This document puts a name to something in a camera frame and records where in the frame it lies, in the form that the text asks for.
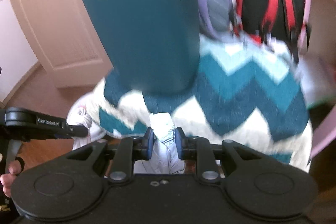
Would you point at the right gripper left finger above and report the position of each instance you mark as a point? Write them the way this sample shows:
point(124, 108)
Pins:
point(143, 146)

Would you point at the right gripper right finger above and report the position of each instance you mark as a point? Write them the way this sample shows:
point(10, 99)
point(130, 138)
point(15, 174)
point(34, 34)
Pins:
point(186, 145)

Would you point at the white paper trash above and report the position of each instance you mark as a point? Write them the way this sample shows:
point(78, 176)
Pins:
point(164, 159)

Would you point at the teal trash bin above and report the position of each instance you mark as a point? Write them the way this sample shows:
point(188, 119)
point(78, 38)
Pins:
point(153, 44)

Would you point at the left hand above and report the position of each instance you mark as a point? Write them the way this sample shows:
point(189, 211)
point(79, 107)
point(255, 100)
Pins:
point(16, 167)

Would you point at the teal white zigzag quilt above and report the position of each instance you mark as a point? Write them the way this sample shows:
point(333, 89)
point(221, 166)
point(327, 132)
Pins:
point(242, 91)

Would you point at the beige wooden door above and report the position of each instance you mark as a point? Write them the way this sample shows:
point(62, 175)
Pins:
point(64, 40)

